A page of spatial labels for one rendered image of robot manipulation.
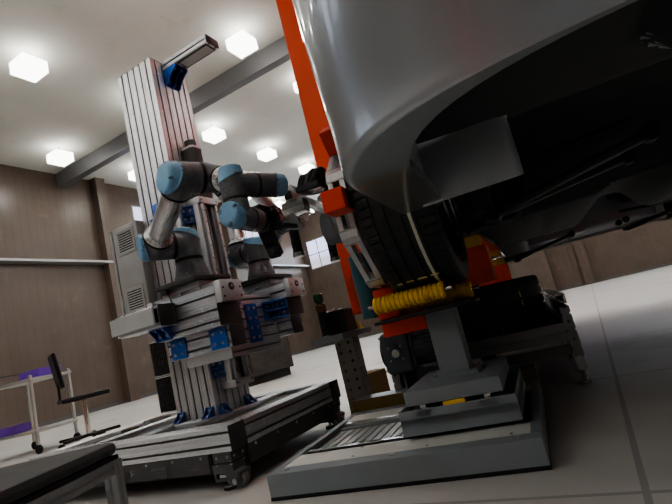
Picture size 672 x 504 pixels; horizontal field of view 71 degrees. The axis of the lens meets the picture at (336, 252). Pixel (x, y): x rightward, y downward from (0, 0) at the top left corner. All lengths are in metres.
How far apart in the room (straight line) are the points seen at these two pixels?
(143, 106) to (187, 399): 1.47
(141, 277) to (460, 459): 1.71
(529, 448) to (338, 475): 0.55
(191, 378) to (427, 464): 1.28
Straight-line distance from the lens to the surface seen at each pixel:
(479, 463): 1.42
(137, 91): 2.80
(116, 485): 1.26
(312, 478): 1.59
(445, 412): 1.56
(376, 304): 1.62
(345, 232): 1.53
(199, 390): 2.35
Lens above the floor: 0.45
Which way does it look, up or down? 9 degrees up
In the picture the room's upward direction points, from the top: 14 degrees counter-clockwise
